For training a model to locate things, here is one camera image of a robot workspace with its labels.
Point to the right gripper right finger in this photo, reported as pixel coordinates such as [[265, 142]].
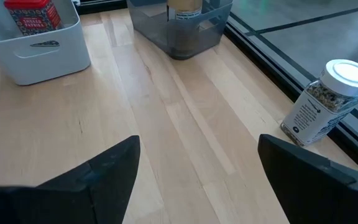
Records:
[[315, 193]]

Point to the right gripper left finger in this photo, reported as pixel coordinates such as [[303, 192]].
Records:
[[73, 202]]

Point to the white-lid glass spice jar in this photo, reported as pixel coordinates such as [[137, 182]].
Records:
[[315, 118]]

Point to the brown roll top group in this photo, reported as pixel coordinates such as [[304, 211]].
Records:
[[183, 7]]

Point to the light grey plastic bin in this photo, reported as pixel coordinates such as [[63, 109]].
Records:
[[42, 65]]

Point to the dark smoky transparent bin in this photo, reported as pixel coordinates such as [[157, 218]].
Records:
[[179, 40]]

